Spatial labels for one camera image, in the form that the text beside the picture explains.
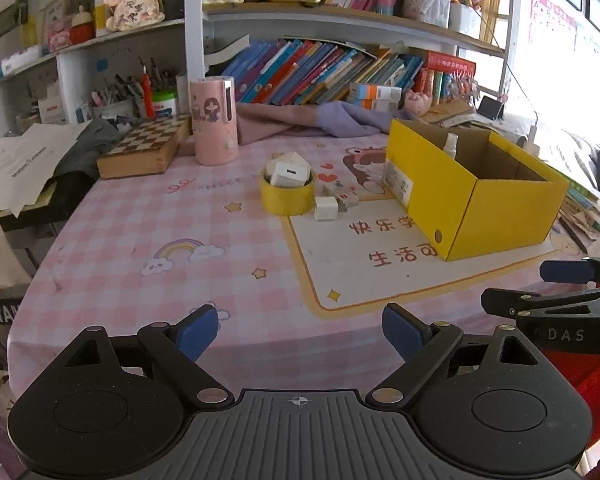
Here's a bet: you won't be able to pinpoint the wooden chess box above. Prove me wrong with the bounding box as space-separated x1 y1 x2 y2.
97 116 192 180

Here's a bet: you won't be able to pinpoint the white charger in roll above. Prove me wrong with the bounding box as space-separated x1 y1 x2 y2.
270 162 311 188

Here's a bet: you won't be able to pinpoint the white paper sheets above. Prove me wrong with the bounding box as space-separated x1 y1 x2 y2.
0 122 92 217

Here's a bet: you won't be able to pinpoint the red book box set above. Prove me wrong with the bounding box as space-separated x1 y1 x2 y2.
410 49 477 105

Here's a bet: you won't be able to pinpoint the white plug adapter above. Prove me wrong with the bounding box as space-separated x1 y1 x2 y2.
314 196 339 221

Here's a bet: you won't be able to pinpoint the purple pink cloth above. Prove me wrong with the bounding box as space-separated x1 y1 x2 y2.
236 101 412 145

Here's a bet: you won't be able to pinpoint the white bookshelf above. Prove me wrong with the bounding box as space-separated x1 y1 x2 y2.
0 0 509 137

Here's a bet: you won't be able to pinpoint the white spray bottle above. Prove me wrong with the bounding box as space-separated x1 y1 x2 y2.
443 132 458 159

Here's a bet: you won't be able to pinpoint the pink checked table mat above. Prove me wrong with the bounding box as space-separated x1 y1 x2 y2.
8 136 579 393

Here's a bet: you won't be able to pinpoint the pink humidifier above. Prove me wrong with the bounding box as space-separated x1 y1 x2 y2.
189 76 238 166

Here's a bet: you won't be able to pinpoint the lower row of books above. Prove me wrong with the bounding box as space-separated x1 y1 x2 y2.
222 38 424 106

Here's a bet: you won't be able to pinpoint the clear stationery organizer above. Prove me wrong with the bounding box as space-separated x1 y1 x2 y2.
403 0 451 28

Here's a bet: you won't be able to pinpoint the pen holder with pens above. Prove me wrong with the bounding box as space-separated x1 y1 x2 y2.
90 58 183 120

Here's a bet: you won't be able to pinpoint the pink pig toy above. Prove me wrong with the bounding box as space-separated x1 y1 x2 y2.
403 89 432 117

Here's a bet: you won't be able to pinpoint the yellow cardboard box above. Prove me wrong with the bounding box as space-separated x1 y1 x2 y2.
384 120 569 261

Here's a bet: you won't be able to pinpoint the yellow tape roll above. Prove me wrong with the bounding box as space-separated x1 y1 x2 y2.
259 170 316 217

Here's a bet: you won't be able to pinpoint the orange white box stack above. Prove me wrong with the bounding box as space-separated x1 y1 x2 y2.
347 84 402 112

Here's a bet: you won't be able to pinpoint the small white red box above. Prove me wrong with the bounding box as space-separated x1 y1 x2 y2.
323 180 360 211

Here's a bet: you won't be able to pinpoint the black phone stand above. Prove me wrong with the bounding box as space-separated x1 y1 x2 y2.
477 96 504 120

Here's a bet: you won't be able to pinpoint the cream square case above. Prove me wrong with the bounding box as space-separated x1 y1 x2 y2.
265 152 311 174

